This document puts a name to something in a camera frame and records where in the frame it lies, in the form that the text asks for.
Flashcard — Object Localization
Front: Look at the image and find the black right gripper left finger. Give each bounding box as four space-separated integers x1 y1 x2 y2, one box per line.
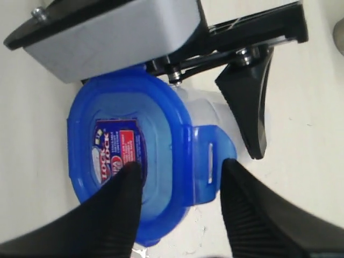
1 162 142 257

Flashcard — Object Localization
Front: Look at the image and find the blue snap-lock lid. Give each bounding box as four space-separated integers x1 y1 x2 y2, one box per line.
67 67 237 247

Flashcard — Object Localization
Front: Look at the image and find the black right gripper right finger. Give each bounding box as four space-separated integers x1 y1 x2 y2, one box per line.
220 159 343 257

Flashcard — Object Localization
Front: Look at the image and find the stainless steel cup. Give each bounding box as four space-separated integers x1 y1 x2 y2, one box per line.
333 18 344 55

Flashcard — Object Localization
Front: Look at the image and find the clear plastic tall container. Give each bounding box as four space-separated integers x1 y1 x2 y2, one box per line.
174 86 248 159

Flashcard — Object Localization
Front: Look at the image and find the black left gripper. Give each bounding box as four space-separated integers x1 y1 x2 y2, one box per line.
145 1 309 160

